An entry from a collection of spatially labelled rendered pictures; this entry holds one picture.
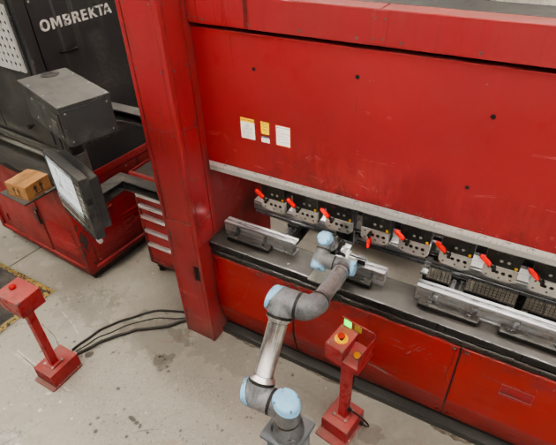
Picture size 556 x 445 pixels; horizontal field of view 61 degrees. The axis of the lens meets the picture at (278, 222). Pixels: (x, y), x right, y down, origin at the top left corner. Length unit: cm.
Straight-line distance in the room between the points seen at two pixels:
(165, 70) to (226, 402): 205
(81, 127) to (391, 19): 140
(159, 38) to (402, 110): 114
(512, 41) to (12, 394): 346
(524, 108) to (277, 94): 106
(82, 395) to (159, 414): 56
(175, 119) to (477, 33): 142
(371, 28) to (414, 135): 47
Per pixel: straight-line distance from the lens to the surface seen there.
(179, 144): 255
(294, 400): 206
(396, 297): 264
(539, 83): 197
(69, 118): 231
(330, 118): 223
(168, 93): 244
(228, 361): 344
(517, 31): 191
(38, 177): 362
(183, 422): 324
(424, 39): 197
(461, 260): 240
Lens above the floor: 274
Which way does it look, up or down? 37 degrees down
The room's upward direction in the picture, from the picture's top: 2 degrees counter-clockwise
